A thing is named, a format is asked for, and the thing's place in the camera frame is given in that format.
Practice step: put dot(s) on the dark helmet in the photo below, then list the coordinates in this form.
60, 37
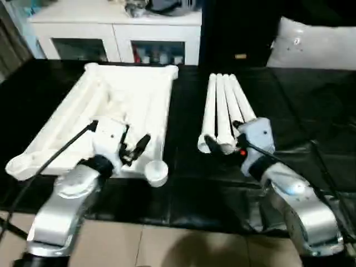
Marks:
172, 5

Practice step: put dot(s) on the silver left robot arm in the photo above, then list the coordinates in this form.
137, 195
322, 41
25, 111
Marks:
55, 217

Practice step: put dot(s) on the white cabinet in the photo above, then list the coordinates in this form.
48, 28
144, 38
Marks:
119, 36

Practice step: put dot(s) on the black cabinet gold label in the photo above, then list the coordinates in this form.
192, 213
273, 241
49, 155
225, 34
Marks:
222, 27

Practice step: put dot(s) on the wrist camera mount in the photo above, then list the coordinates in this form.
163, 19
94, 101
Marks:
258, 133
107, 136

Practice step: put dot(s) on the red bottle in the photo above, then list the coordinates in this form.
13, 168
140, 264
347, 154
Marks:
136, 54

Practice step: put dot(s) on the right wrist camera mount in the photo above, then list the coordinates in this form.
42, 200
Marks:
258, 133

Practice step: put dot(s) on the white plastic table top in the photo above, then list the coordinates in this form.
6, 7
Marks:
133, 91

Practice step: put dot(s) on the black bundle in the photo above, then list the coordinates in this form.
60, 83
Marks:
133, 8

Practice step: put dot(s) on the white plastic table leg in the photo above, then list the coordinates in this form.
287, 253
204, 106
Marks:
210, 111
243, 97
222, 105
233, 97

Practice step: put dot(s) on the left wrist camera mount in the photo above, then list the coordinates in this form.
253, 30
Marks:
107, 136

